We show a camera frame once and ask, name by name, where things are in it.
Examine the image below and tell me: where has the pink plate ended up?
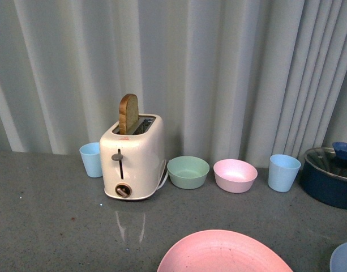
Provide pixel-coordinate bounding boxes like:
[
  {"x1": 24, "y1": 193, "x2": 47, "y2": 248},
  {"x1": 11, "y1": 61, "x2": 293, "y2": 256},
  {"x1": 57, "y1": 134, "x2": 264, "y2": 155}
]
[{"x1": 157, "y1": 229, "x2": 292, "y2": 271}]

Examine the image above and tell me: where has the light blue plate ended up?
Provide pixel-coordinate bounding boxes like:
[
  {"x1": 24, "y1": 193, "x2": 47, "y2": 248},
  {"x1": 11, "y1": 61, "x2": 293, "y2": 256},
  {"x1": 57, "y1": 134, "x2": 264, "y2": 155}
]
[{"x1": 329, "y1": 242, "x2": 347, "y2": 272}]

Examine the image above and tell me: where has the green bowl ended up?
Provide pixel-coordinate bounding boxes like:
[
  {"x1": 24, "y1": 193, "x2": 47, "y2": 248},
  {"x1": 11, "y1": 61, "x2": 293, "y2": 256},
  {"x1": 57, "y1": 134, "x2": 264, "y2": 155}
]
[{"x1": 167, "y1": 156, "x2": 210, "y2": 190}]

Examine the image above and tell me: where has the cream white toaster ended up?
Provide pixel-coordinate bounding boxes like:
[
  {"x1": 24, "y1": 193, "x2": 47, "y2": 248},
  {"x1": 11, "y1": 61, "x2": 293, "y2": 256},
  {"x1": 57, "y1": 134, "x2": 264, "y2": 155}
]
[{"x1": 100, "y1": 114, "x2": 167, "y2": 201}]

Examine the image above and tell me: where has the brown bread slice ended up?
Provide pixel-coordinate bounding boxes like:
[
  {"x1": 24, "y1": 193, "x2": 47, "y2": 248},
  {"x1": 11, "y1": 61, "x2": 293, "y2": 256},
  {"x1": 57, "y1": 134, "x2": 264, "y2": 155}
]
[{"x1": 119, "y1": 93, "x2": 139, "y2": 135}]

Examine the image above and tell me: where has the pink bowl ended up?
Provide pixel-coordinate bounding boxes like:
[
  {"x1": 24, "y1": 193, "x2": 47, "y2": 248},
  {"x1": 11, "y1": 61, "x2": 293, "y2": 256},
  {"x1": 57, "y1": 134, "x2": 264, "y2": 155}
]
[{"x1": 213, "y1": 159, "x2": 258, "y2": 193}]

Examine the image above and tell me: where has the light blue cup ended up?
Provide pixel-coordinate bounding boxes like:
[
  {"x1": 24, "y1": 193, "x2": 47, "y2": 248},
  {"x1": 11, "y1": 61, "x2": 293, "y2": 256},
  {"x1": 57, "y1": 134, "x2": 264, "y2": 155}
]
[
  {"x1": 268, "y1": 154, "x2": 301, "y2": 193},
  {"x1": 79, "y1": 142, "x2": 103, "y2": 178}
]

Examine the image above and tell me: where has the grey curtain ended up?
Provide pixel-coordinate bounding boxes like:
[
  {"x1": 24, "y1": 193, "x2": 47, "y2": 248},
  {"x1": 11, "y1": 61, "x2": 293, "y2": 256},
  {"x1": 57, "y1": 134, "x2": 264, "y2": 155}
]
[{"x1": 0, "y1": 1, "x2": 347, "y2": 167}]

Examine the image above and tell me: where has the glass pot lid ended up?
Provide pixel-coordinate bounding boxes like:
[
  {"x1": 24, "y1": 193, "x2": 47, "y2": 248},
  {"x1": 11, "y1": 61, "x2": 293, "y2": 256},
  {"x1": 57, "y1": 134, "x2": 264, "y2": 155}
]
[{"x1": 305, "y1": 142, "x2": 347, "y2": 181}]

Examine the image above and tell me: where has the dark blue saucepan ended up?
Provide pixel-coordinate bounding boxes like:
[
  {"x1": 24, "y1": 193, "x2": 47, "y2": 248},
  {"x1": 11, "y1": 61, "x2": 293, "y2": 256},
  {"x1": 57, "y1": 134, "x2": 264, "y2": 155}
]
[{"x1": 300, "y1": 161, "x2": 347, "y2": 209}]

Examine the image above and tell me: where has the white toaster cable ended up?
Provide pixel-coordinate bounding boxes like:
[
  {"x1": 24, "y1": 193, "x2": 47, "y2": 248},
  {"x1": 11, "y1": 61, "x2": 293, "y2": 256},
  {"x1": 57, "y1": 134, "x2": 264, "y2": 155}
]
[{"x1": 156, "y1": 160, "x2": 170, "y2": 193}]

